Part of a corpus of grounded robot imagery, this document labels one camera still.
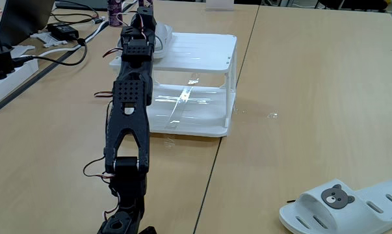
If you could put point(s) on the white bear slipper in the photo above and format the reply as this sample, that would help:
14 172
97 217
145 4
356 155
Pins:
312 211
163 35

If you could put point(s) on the black power adapter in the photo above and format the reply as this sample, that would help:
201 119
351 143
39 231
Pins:
63 31

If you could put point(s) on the purple drink can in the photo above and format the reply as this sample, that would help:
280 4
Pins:
147 2
115 13

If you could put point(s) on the white printed plastic part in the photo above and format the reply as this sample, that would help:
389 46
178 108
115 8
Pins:
49 39

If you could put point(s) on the white power strip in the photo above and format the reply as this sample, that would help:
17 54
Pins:
10 81

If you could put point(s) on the black power plug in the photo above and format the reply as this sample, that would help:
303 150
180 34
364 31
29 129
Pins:
2 61

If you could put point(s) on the white two-tier plastic box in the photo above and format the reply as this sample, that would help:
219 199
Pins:
199 52

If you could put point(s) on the flat white plastic part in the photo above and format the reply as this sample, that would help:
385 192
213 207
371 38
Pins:
21 51

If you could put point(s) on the white card stand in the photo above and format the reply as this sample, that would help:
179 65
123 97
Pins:
220 5

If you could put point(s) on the dark open laptop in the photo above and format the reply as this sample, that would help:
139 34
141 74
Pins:
23 19

